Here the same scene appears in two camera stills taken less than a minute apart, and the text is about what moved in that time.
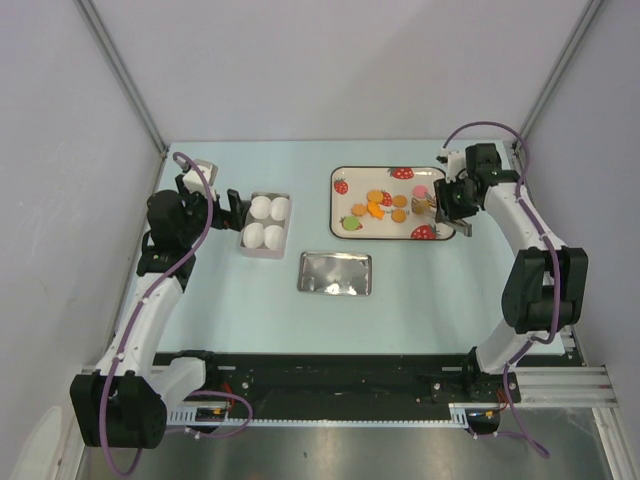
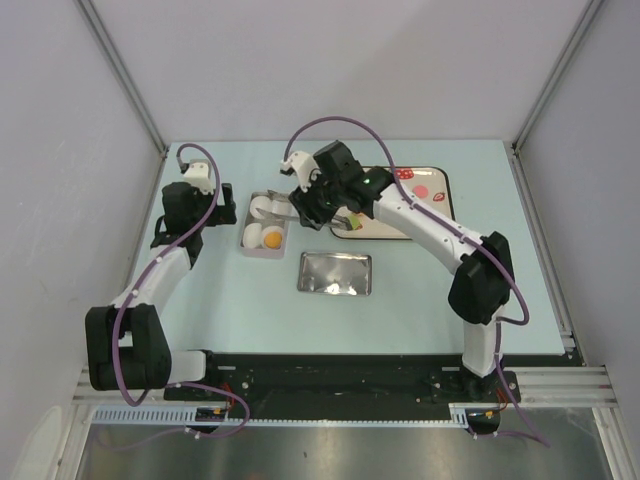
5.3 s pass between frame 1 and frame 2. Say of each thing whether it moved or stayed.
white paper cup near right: stayed
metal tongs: moved
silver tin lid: stayed
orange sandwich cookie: moved
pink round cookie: stayed
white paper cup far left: stayed
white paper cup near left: stayed
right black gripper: moved
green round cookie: stayed
